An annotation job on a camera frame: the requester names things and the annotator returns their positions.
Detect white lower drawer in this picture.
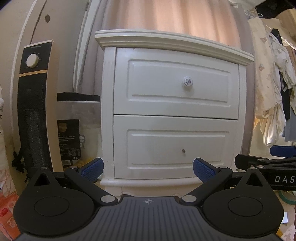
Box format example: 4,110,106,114
113,115,237,179

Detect floral ceramic drawer knob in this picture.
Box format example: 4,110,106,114
183,76,193,87

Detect white wooden drawer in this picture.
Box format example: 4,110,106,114
114,48,239,120

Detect green tape roll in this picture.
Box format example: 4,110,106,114
278,190,296,205

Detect black labelled box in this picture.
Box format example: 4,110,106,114
57,119,81,161

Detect beige black tower heater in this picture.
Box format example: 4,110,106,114
17,40,63,178

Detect clear plastic storage bin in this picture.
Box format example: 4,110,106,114
56,92,102,166

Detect hanging floral clothes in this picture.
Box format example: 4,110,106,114
248,18,295,146

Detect orange red package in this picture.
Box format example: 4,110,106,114
0,192,20,240

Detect white nightstand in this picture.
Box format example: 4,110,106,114
95,29,254,196

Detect pink curtain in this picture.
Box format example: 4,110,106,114
74,1,254,94

